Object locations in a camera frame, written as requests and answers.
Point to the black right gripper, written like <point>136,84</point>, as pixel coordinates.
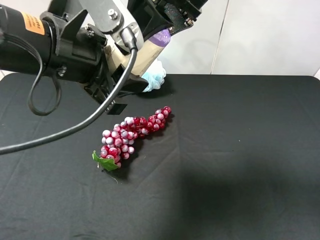
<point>185,7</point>

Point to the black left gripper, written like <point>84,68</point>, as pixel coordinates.
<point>77,55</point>

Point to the purple roll with paper label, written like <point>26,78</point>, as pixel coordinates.
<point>150,50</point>

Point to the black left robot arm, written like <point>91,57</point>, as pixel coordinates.
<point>25,44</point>

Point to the light blue bath loofah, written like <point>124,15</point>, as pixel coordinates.
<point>155,76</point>

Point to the red artificial grape bunch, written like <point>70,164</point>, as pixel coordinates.
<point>118,143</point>

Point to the black tablecloth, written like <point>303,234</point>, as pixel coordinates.
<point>239,160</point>

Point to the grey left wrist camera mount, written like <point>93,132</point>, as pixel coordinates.
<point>111,17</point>

